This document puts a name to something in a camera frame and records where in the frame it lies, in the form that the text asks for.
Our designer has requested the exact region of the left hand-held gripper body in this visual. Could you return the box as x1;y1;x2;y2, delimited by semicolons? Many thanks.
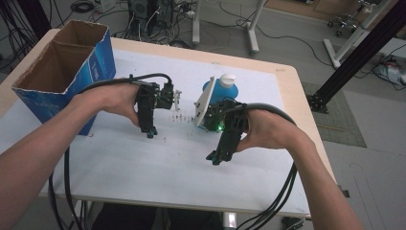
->
135;80;183;112

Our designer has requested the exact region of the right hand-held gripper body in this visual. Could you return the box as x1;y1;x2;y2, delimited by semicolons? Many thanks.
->
193;76;250;136

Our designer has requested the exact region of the blue bottle with white cap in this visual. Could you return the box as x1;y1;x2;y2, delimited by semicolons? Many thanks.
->
201;73;240;107

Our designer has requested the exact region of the blue cardboard box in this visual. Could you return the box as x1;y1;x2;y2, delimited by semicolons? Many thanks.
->
11;19;117;137

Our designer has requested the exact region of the person's left hand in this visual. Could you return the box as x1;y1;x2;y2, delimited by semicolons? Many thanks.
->
71;82;142;127

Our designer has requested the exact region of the person's right hand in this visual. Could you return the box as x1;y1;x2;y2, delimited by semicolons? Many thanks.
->
235;108;308;153

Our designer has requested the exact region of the white foam table mat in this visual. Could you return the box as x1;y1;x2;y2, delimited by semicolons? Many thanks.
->
0;48;311;219

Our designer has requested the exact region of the metal table leg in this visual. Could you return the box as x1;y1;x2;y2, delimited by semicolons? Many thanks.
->
222;212;237;230

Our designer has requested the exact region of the grey computer tower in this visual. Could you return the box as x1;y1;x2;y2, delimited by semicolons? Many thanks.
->
127;0;175;25

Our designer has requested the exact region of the white metal stand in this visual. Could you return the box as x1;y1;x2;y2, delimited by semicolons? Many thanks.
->
191;0;270;55
323;0;395;70

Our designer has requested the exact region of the grey floor mat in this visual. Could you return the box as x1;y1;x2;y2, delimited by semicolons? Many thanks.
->
301;80;368;149

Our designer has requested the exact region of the office chair base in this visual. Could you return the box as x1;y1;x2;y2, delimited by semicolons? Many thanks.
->
327;11;359;38

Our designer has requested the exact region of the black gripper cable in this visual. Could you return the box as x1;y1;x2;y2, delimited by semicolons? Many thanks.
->
223;102;299;230
47;72;175;230

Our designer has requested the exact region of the black floor cable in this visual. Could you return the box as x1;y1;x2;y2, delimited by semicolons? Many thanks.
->
204;18;334;68

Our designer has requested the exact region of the coiled black cable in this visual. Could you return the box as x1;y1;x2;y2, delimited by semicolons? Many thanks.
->
69;0;96;14

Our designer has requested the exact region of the black aluminium profile post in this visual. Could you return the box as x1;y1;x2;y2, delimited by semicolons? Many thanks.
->
306;0;406;115

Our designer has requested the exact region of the power strip with cables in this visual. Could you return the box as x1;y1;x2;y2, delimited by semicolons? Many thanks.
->
372;56;406;92

